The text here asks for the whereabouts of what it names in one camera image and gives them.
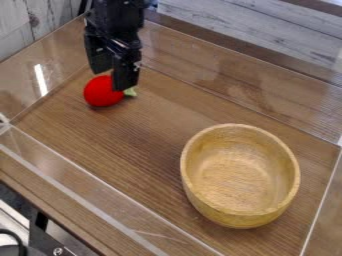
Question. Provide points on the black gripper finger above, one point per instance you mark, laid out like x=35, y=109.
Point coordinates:
x=98, y=54
x=126, y=70

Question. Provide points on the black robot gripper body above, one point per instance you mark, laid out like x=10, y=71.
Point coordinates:
x=115, y=20

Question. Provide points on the red plush strawberry toy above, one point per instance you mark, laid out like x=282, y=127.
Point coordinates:
x=99, y=94

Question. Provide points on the oval wooden bowl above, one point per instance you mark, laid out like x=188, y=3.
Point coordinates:
x=241, y=175

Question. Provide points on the black table leg clamp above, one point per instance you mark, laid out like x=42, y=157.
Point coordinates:
x=53, y=240

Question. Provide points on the clear acrylic tray wall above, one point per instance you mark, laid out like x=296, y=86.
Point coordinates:
x=99, y=168

